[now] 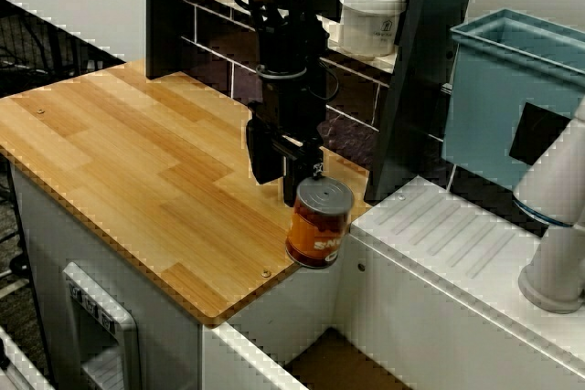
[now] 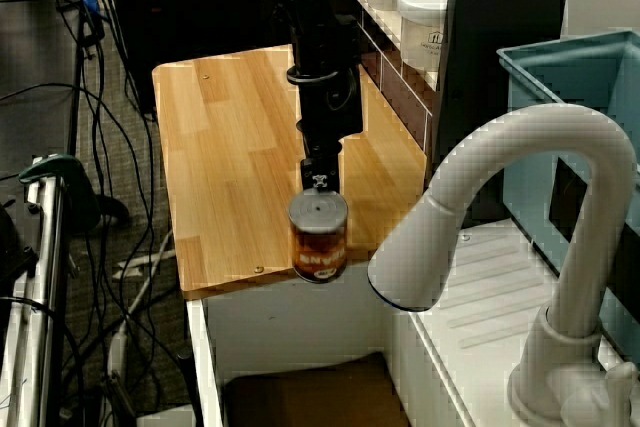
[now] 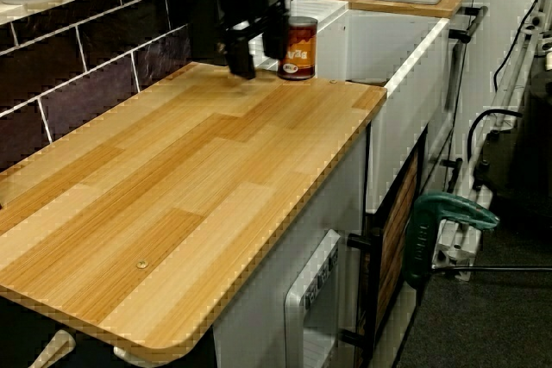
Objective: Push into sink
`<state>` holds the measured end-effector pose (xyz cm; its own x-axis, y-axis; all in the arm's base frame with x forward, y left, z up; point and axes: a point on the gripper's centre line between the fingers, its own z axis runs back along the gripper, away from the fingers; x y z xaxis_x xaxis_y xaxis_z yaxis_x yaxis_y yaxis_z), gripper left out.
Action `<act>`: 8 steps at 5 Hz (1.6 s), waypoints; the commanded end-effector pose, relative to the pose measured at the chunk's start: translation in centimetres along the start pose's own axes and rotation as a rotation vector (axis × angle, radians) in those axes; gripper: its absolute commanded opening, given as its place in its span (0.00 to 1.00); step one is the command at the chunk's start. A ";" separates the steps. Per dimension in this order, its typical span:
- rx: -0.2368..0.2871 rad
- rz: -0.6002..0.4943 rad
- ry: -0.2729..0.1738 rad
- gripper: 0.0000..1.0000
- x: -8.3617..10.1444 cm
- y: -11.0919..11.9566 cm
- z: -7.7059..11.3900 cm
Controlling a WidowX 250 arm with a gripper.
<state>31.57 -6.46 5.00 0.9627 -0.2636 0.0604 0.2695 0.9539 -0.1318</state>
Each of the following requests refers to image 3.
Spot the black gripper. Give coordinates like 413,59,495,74
216,0,292,81

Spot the orange baked beans can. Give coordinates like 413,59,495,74
276,16,319,82

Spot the white toy sink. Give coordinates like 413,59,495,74
248,0,453,215

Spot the wooden slatted drawer front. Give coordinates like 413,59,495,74
373,151,420,335

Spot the grey toy dishwasher door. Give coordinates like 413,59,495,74
283,229,342,368

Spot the black towel bar handle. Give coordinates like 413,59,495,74
448,5,491,45

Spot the thick black looped cable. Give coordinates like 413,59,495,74
467,109,524,182

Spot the green clamp handle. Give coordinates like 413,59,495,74
402,193,502,290

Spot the black drawer handle bar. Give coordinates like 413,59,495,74
340,228,384,346

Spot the black hanging cable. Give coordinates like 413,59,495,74
492,0,552,94

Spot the aluminium frame rail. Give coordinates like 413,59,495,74
431,5,549,282

